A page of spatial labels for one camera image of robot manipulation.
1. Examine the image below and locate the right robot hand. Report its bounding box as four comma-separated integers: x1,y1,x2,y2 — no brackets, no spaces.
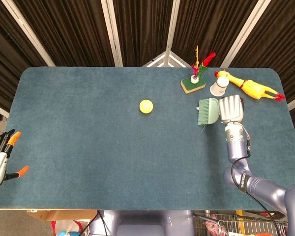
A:
218,94,245,123

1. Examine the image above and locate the yellow ball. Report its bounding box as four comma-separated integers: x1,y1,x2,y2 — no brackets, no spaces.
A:
139,99,154,115

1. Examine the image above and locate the white paper cup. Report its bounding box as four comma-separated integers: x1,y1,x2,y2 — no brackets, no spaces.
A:
209,76,230,96

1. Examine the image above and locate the yellow rubber chicken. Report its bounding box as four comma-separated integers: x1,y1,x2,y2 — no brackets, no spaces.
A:
214,69,286,102

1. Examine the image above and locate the green yellow sponge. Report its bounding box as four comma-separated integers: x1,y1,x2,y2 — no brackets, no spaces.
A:
180,76,207,94

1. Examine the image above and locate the colourful feather shuttlecock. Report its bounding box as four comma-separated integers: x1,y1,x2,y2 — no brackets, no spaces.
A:
190,45,216,84

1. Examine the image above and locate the cardboard box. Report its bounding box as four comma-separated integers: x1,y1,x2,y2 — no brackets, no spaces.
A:
27,209,99,222

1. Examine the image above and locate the red white bag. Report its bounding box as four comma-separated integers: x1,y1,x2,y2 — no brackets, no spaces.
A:
51,220,86,236

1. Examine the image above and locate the blue table mat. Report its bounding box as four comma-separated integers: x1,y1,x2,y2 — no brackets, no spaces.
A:
0,66,295,211

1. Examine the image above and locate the dark brown curtain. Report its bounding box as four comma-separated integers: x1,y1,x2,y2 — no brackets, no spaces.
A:
0,0,295,128

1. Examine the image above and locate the grey robot torso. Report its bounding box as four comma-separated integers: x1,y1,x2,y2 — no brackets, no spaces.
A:
88,210,195,236

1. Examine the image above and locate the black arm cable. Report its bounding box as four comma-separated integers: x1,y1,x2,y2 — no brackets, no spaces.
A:
230,132,284,236

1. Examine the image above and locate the white triangular frame base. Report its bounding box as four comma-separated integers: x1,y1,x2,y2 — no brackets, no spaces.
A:
142,51,191,68

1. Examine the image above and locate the black torso cable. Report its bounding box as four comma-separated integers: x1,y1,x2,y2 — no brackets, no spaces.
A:
83,210,108,236

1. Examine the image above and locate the wire basket cart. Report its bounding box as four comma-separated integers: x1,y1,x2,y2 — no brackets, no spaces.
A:
193,210,290,236

